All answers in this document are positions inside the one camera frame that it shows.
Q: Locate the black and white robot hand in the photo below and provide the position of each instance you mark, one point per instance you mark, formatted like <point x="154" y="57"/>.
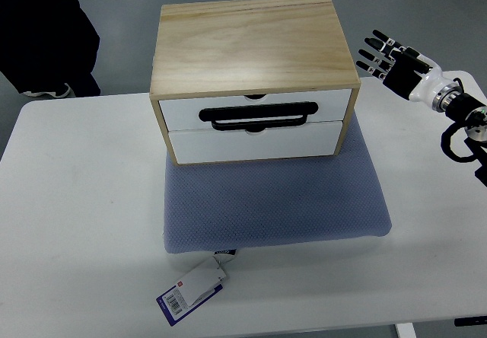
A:
<point x="405" y="71"/>

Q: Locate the white drawer black handle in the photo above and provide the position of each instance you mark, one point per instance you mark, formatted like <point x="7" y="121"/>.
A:
<point x="205" y="112"/>

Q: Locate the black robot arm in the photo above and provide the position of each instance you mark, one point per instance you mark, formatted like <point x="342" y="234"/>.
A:
<point x="469" y="114"/>

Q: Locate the white lower drawer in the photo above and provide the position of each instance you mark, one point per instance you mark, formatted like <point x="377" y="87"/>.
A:
<point x="210" y="146"/>

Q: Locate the light wood drawer cabinet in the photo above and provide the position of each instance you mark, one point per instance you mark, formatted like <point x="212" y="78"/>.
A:
<point x="250" y="48"/>

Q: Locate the blue-grey mesh cushion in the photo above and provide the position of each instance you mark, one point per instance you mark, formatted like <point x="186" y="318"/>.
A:
<point x="213" y="207"/>

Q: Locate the white table leg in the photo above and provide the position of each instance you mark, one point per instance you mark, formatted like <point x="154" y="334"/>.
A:
<point x="405" y="330"/>

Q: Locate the white and blue price tag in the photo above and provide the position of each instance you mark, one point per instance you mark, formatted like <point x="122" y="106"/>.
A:
<point x="195" y="288"/>

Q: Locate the person in black clothes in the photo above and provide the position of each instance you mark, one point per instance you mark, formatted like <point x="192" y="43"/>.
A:
<point x="48" y="48"/>

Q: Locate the black bracket at table edge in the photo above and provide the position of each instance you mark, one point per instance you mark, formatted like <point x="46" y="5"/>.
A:
<point x="470" y="321"/>

